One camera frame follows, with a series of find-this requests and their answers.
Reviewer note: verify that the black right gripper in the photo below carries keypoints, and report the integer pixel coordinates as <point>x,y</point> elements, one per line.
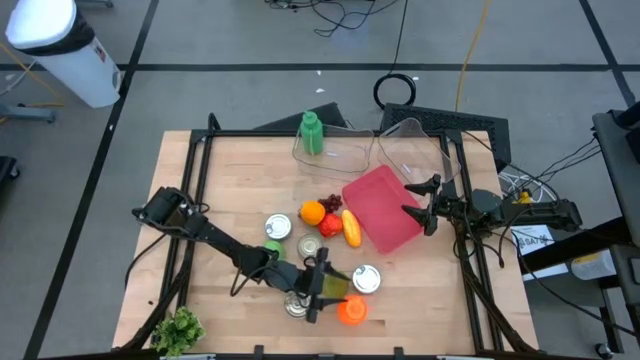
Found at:
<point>450,207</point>

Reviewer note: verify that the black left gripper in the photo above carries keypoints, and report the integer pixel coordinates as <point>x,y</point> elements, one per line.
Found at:
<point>307,282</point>

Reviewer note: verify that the blue salmon tin can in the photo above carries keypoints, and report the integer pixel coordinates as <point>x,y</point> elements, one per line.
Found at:
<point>295,306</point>
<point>309,246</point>
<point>366,278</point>
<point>278,226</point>

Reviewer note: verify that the orange plastic water bottle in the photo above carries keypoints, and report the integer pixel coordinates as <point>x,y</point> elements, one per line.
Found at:
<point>352,310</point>

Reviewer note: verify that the red apple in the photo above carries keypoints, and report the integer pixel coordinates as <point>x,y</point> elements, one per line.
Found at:
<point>330,225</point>

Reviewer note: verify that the yellow mango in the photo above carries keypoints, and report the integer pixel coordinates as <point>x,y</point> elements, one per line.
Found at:
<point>351,229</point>

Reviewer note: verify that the orange fruit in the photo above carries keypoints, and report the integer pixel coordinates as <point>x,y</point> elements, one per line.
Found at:
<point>312,213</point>

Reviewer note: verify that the purple grape bunch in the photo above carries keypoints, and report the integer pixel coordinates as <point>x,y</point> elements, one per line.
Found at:
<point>331,202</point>

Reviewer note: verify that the green plastic water bottle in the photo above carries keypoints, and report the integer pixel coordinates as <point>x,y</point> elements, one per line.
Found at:
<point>311,132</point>

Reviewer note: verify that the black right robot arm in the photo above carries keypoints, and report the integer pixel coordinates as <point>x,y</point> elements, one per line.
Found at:
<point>530,212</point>

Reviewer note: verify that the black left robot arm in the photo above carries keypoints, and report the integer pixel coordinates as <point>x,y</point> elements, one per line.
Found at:
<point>220,240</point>

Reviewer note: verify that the pink plastic bin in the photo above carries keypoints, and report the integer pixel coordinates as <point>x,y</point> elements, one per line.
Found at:
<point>382,210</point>

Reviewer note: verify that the clear plastic bin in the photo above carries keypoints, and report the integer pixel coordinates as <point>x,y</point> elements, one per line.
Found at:
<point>420,150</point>
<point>350,160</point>

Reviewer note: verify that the black perforated panel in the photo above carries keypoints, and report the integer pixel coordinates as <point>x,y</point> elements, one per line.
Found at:
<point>450,122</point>

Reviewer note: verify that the small black table clip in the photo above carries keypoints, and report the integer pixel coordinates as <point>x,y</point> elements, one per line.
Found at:
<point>258,351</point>
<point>398,352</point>

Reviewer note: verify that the white paper label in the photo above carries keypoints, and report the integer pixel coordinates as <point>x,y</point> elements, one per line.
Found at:
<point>532,240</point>

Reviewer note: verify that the green leafy lettuce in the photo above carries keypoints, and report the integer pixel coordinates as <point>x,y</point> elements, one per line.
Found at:
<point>177,332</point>

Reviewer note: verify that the silver aluminium extrusion bar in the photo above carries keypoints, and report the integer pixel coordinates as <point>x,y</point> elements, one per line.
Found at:
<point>187,357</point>
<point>465,357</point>

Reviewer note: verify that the black flat panel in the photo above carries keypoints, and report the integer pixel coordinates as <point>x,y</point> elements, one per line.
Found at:
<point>280,124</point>

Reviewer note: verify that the white plastic container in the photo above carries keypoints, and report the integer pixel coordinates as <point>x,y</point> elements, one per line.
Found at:
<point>592,265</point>

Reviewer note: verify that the grey side cart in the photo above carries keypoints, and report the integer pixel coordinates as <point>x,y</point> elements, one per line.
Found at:
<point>617,165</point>

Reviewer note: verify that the white trash bin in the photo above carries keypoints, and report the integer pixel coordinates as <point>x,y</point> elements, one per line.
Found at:
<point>60,55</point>

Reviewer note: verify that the black metal table frame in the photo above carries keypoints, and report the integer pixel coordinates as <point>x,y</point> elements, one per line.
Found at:
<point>250,133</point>

